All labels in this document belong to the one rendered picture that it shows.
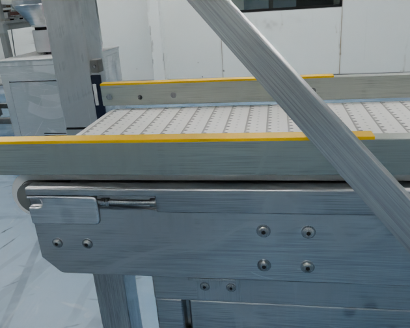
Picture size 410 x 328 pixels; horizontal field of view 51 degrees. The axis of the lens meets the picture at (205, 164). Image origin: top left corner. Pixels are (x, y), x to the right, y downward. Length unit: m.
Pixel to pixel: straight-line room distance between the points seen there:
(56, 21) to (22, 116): 2.46
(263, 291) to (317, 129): 0.25
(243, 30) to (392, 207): 0.15
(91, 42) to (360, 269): 0.50
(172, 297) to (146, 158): 0.19
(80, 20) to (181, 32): 4.85
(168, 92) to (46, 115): 2.43
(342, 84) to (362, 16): 4.79
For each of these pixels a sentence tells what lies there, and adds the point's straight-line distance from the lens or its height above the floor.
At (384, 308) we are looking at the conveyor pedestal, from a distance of 0.51.
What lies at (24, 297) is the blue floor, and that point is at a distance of 1.93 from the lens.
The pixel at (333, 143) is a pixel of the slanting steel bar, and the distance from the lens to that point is 0.29.
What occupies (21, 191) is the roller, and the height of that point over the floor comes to 0.89.
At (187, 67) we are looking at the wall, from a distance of 5.56.
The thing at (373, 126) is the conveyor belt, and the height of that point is 0.91.
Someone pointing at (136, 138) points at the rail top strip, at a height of 0.95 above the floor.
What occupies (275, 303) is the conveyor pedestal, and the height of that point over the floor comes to 0.74.
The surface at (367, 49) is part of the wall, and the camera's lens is 5.46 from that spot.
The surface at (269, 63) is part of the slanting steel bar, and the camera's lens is 0.30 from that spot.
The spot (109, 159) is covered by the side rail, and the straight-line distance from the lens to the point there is 0.40.
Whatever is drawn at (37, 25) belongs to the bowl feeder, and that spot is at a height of 0.95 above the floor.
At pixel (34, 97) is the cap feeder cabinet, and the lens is 3.06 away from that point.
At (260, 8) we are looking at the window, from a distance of 5.37.
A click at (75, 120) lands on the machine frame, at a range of 0.73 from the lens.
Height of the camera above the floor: 1.06
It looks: 21 degrees down
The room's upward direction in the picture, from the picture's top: 4 degrees counter-clockwise
